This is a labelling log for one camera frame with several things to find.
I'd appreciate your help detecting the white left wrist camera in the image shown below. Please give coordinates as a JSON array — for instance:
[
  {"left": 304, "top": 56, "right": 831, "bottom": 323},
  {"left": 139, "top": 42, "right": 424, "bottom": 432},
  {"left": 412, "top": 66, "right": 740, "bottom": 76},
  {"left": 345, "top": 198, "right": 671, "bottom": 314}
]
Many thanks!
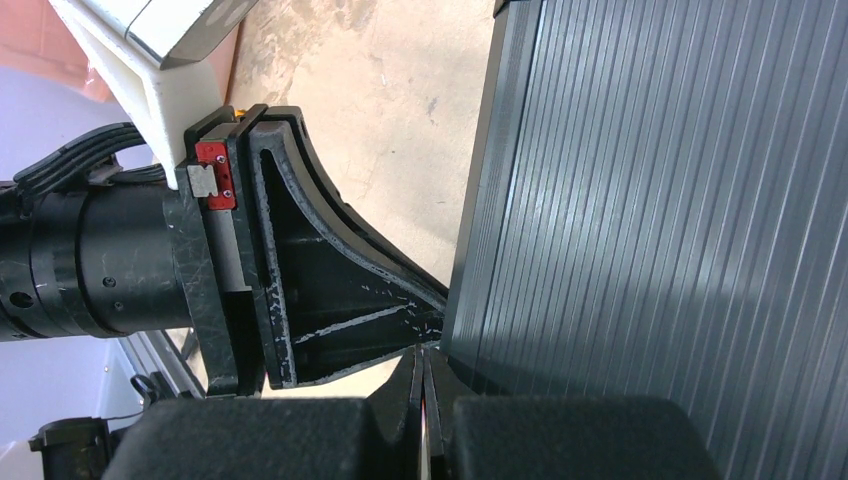
[{"left": 51, "top": 0, "right": 255, "bottom": 189}]

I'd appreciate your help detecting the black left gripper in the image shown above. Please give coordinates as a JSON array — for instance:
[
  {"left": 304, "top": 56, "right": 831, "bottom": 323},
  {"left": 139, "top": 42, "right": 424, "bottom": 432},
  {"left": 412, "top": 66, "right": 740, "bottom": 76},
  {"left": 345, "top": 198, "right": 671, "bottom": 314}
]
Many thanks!
[{"left": 1, "top": 106, "right": 447, "bottom": 397}]

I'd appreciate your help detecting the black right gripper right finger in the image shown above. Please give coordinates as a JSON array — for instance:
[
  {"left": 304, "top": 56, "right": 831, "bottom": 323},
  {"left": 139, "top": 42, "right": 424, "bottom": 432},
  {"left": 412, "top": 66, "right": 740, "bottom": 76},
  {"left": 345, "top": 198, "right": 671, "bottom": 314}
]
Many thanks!
[{"left": 421, "top": 348, "right": 720, "bottom": 479}]

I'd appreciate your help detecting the black poker set case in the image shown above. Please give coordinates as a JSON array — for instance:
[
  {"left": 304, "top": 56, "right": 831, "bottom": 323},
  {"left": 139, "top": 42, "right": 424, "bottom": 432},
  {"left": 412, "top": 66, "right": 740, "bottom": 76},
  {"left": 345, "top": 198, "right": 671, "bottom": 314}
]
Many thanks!
[{"left": 442, "top": 1, "right": 847, "bottom": 479}]

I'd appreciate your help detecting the pink plastic storage box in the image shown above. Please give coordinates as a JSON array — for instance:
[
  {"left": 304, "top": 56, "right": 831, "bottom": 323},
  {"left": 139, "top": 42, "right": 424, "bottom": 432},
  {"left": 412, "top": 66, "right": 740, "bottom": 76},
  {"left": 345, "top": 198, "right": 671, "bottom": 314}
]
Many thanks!
[{"left": 1, "top": 1, "right": 242, "bottom": 101}]

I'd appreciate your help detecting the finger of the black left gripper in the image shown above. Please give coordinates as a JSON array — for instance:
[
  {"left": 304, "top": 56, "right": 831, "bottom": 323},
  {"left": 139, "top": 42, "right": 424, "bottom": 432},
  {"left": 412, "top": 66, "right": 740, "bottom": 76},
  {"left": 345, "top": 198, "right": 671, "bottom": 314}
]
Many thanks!
[{"left": 264, "top": 106, "right": 449, "bottom": 298}]

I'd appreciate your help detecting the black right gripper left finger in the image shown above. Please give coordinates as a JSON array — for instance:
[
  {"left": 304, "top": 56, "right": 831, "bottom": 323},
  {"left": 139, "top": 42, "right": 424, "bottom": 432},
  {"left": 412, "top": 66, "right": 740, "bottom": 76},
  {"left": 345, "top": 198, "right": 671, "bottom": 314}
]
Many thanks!
[{"left": 105, "top": 348, "right": 423, "bottom": 479}]

